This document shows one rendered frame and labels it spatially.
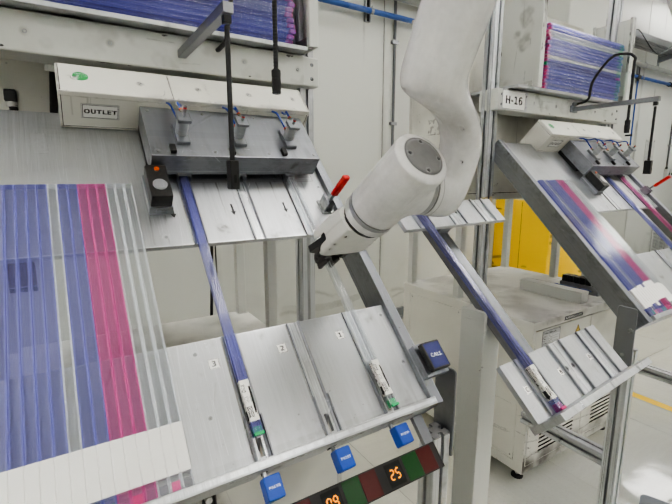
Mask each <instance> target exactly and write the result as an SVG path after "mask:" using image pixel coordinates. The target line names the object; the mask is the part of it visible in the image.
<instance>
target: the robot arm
mask: <svg viewBox="0 0 672 504"><path fill-rule="evenodd" d="M496 3H497V0H421V2H420V5H419V9H418V12H417V15H416V19H415V22H414V25H413V29H412V32H411V36H410V39H409V42H408V45H407V49H406V52H405V55H404V59H403V63H402V67H401V72H400V84H401V88H402V89H403V91H404V92H405V93H406V94H407V95H408V96H409V97H411V98H412V99H414V100H415V101H417V102H418V103H420V104H421V105H423V106H424V107H425V108H427V109H428V110H429V111H430V112H431V113H432V114H433V116H434V117H435V119H436V121H437V123H438V126H439V132H440V144H439V149H438V148H437V147H436V146H435V145H434V144H433V143H431V142H430V141H429V140H427V139H426V138H424V137H421V136H419V135H415V134H405V135H402V136H401V137H399V138H398V139H397V140H396V141H395V143H394V144H393V145H392V146H391V147H390V149H389V150H388V151H387V152H386V153H385V155H384V156H383V157H382V158H381V159H380V160H379V162H378V163H377V164H376V165H375V166H374V168H373V169H372V170H371V171H370V172H369V174H368V175H367V176H366V177H365V178H364V180H363V181H362V182H361V183H360V184H359V186H358V187H357V188H356V189H355V190H354V191H353V193H352V194H351V195H350V196H349V197H348V199H347V200H346V203H345V206H344V207H341V208H339V209H338V210H336V211H335V212H334V213H332V214H331V215H330V216H329V217H328V218H327V219H326V220H325V221H323V222H322V223H321V225H320V226H319V227H318V228H317V229H316V230H315V231H314V233H313V235H314V238H316V237H321V238H319V239H318V240H316V241H315V242H313V243H312V244H310V245H309V246H308V248H309V251H310V253H315V255H314V260H315V263H316V264H317V266H318V269H322V268H323V267H324V266H325V265H326V264H327V263H328V262H329V261H330V259H329V258H330V257H331V258H332V261H333V263H334V265H335V264H336V263H337V262H338V261H339V260H340V258H343V257H345V256H346V255H347V254H349V253H355V252H361V251H364V250H365V249H367V248H368V247H369V246H370V245H371V244H372V243H374V242H375V240H376V239H377V238H378V237H380V236H382V235H384V234H385V233H387V232H389V231H390V229H391V228H392V227H393V226H394V225H395V224H396V223H398V222H399V221H400V220H401V219H403V218H405V217H407V216H411V215H424V216H432V217H446V216H449V215H451V214H453V213H454V212H455V211H456V210H457V209H458V208H459V206H460V205H461V203H462V202H463V200H464V198H465V196H466V193H467V191H468V189H469V186H470V184H471V181H472V179H473V176H474V173H475V170H476V168H477V164H478V161H479V158H480V153H481V147H482V133H481V126H480V122H479V118H478V115H477V112H476V110H475V107H474V105H473V102H472V100H471V97H470V94H469V91H468V77H469V73H470V70H471V68H472V65H473V62H474V60H475V57H476V54H477V52H478V49H479V47H480V44H481V42H482V39H483V36H484V34H485V31H486V29H487V26H488V23H489V21H490V18H491V16H492V13H493V10H494V8H495V5H496ZM339 257H340V258H339Z"/></svg>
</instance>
